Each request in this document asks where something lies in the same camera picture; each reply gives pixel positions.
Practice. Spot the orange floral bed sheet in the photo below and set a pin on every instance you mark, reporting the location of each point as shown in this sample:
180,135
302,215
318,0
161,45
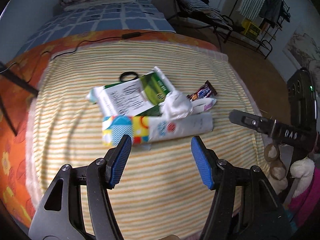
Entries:
30,66

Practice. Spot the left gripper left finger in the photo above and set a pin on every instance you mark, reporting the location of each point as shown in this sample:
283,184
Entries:
59,214

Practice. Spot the black folding chair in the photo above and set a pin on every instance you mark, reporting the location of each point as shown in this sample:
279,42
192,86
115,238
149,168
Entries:
179,13

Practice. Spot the white tissue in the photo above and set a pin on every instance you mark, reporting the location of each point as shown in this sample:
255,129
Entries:
175,106

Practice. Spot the light blue tube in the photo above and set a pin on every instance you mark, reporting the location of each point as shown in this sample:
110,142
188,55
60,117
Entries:
91,97

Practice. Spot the wall picture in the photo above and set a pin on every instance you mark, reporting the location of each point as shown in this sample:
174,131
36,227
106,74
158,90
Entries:
302,50

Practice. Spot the brown snickers wrapper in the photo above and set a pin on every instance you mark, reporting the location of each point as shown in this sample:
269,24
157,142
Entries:
205,91

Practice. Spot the green white snack bag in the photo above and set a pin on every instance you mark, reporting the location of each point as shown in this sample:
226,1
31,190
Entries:
137,97

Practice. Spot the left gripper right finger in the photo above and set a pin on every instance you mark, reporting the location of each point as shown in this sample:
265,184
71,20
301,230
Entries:
245,205

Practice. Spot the white plush toy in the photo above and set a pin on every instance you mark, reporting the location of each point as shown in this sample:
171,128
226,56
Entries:
302,170

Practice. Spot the black appliance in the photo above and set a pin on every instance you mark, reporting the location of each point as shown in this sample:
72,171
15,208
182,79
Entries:
302,100

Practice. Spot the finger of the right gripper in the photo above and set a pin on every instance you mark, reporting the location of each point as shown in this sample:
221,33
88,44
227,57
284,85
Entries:
251,121

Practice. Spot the striped cushion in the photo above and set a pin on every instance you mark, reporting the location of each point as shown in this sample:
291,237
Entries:
199,8

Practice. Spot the tape rolls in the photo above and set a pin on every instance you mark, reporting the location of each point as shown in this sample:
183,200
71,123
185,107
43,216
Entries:
272,156

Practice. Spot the dark hanging jacket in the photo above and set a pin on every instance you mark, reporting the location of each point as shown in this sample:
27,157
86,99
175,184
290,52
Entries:
271,11

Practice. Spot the colourful white wrapper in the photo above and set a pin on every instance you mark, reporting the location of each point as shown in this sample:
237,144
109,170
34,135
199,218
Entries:
148,129

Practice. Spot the yellow crate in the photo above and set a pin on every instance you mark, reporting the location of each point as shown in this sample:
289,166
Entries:
251,30

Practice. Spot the black clothes rack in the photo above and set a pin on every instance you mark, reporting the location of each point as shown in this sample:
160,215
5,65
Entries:
257,22

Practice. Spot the white purple wrapper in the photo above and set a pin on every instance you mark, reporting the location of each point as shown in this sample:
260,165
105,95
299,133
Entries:
202,105

